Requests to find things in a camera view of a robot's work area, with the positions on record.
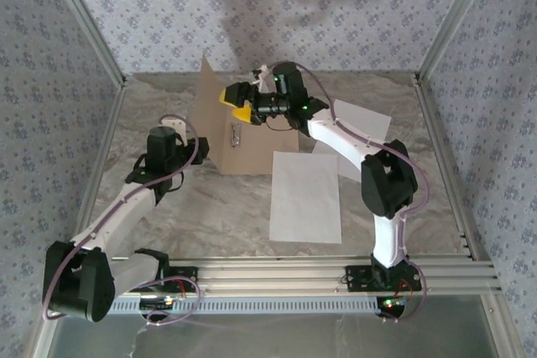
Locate reflective metal panel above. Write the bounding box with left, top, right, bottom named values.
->
left=54, top=311, right=490, bottom=358

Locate small circuit board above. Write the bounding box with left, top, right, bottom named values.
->
left=379, top=297, right=410, bottom=312
left=140, top=297, right=175, bottom=309

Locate aluminium lower frame rail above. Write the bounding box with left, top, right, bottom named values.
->
left=31, top=319, right=60, bottom=358
left=482, top=293, right=515, bottom=358

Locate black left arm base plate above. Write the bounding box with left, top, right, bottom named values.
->
left=163, top=264, right=199, bottom=293

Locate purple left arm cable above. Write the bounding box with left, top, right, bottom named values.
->
left=40, top=113, right=202, bottom=328

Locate wide aluminium mounting rail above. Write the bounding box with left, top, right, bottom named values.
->
left=104, top=255, right=503, bottom=297

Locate grey slotted cable duct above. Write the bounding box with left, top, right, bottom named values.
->
left=109, top=295, right=381, bottom=316

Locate white paper sheet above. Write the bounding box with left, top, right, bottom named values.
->
left=312, top=99, right=394, bottom=179
left=268, top=150, right=343, bottom=246

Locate aluminium frame post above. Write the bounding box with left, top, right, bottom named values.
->
left=414, top=0, right=503, bottom=82
left=41, top=0, right=128, bottom=87

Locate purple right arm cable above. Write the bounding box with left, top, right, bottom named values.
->
left=270, top=60, right=433, bottom=325

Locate brown cardboard folder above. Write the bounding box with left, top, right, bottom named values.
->
left=189, top=54, right=301, bottom=178

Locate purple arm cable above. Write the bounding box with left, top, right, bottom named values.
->
left=40, top=113, right=202, bottom=328
left=270, top=60, right=433, bottom=325

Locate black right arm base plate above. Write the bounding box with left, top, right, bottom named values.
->
left=344, top=263, right=423, bottom=293

